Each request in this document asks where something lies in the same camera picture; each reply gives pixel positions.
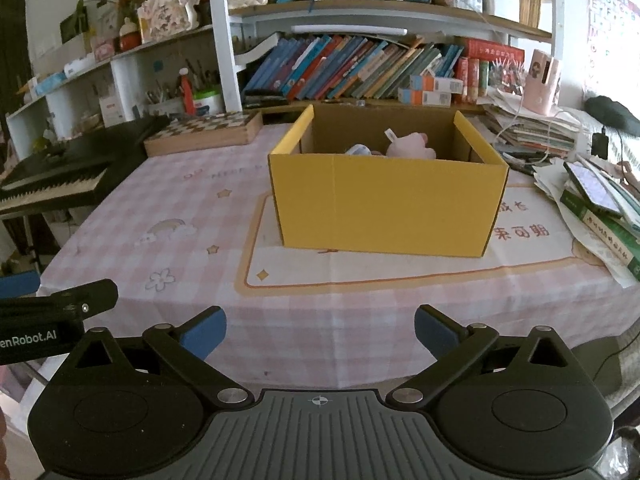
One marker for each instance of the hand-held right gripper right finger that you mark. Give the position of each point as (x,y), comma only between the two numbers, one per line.
(435,330)

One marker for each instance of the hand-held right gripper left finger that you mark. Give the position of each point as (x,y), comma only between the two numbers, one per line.
(205,332)

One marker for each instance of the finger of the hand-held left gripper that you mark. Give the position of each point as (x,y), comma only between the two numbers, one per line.
(17,285)
(90,297)

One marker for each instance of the yellow cardboard box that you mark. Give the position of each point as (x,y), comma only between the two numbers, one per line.
(385,200)

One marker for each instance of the pink pig plush toy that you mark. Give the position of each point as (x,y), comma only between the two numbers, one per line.
(410,146)

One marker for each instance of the blue grey toy truck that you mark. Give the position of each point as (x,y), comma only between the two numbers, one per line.
(357,150)

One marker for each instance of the desktop with pink checked tablecloth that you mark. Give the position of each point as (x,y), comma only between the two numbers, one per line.
(175,220)

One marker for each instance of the cream desk mat orange border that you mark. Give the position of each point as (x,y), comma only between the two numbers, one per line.
(400,270)

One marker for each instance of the black electronic keyboard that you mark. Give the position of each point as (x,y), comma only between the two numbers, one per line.
(75,170)

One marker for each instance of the white box red label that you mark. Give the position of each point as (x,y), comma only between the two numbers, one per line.
(111,112)

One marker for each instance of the pile of loose white papers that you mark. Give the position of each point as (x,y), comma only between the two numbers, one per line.
(552,180)

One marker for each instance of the thick green book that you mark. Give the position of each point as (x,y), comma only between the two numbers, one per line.
(605,235)

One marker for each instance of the wooden chess board box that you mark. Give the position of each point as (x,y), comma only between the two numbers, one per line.
(205,135)

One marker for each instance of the blue tissue pack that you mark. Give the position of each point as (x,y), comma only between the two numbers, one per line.
(50,83)

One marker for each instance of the pen holder with brushes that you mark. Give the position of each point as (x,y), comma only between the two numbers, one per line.
(165,107)

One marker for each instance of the smartphone with pale screen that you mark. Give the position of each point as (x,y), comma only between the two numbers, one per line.
(595,187)

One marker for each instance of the stack of papers and booklets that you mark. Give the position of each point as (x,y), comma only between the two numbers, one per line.
(530,130)

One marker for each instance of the orange red tube bottle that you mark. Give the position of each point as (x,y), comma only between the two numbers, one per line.
(188,95)

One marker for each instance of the white jar green lid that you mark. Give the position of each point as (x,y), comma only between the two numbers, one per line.
(207,104)

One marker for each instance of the flat white box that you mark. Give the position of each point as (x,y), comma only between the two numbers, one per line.
(80,66)

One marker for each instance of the orange white small box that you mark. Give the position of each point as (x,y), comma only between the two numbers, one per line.
(437,84)
(425,98)

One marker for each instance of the black power adapter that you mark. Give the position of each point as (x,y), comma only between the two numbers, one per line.
(600,145)

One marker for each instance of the red round jar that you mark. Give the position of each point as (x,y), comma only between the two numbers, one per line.
(130,39)

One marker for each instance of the dark framed card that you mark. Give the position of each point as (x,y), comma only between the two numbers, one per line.
(74,29)

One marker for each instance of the colourful pen bundle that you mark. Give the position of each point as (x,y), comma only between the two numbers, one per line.
(507,77)

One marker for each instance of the pink holder with figure print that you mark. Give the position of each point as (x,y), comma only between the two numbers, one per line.
(540,85)

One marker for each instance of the white bookshelf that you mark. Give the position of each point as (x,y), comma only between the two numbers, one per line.
(220,60)

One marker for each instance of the row of leaning thin books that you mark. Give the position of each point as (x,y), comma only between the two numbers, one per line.
(350,67)

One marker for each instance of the black pouch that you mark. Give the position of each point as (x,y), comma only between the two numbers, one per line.
(612,112)

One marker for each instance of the red flat box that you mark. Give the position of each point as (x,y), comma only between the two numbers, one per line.
(495,50)

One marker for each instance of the white folder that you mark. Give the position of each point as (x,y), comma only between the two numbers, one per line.
(257,50)

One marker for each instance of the white light bar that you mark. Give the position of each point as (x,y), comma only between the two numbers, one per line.
(350,30)

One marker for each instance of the wall poster with letters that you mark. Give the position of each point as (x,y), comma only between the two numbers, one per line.
(612,10)

